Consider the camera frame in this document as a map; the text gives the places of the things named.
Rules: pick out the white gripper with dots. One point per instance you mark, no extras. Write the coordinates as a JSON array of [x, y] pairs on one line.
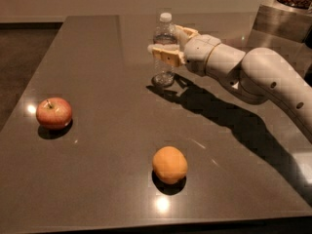
[[198, 52]]

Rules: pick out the clear plastic water bottle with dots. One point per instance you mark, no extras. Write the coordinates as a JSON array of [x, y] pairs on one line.
[[164, 41]]

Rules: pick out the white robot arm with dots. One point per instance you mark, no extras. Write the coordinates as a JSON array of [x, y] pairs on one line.
[[254, 76]]

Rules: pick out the orange fruit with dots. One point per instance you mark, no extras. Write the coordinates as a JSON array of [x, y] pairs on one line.
[[169, 165]]

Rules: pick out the red apple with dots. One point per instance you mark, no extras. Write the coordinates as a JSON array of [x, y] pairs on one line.
[[54, 113]]

